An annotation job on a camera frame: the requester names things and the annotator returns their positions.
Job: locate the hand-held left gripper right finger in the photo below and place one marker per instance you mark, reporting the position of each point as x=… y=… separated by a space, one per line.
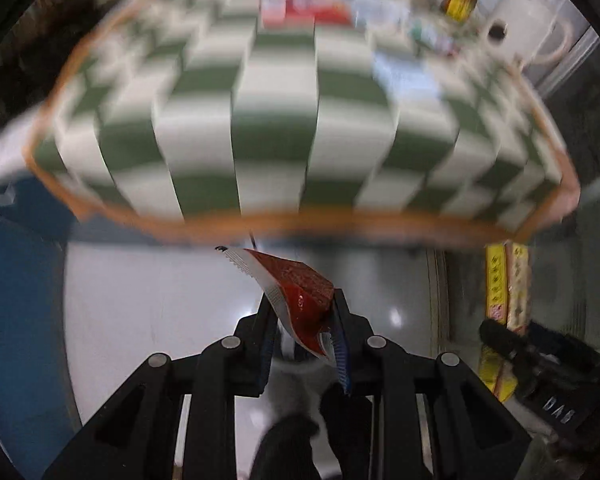
x=341 y=360

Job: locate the red sauce packet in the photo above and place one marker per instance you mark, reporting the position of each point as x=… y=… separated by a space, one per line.
x=302 y=295

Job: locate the blue white packet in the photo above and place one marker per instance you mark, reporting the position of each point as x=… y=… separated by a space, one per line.
x=405 y=72

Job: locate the red box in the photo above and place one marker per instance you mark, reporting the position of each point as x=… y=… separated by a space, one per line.
x=305 y=10

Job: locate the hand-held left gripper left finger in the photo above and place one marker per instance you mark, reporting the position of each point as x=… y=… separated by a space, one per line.
x=267 y=355

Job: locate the small colourful packet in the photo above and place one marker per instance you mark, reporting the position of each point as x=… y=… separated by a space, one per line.
x=432 y=35

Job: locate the yellow printed packet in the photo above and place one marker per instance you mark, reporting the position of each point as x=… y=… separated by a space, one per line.
x=505 y=285

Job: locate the blue bin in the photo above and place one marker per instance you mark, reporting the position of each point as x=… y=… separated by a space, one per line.
x=20 y=310

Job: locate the green white checkered tablecloth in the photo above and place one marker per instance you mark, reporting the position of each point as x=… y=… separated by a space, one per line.
x=290 y=110

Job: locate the clear plastic bag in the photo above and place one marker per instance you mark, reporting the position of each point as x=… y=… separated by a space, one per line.
x=380 y=12

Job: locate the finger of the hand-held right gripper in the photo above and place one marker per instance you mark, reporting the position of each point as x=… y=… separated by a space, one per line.
x=505 y=342

